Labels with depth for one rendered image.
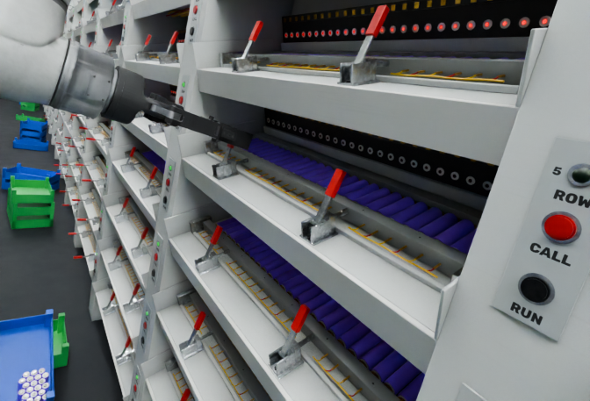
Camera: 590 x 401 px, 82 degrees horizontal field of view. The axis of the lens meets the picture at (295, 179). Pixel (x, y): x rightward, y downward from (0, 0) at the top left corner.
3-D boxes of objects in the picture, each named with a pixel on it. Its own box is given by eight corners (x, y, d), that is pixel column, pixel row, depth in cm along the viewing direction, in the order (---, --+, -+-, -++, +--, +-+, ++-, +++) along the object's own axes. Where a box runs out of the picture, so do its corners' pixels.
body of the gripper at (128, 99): (94, 111, 51) (155, 131, 57) (104, 120, 44) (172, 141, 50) (110, 63, 50) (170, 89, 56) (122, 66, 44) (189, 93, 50)
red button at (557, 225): (570, 245, 20) (579, 220, 20) (539, 234, 22) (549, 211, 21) (573, 244, 21) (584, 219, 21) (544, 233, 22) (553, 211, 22)
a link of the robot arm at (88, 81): (50, 110, 40) (104, 127, 44) (74, 38, 40) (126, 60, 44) (47, 102, 47) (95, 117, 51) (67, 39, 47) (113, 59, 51)
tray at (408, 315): (430, 379, 29) (444, 291, 25) (184, 177, 75) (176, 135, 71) (533, 280, 40) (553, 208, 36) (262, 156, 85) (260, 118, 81)
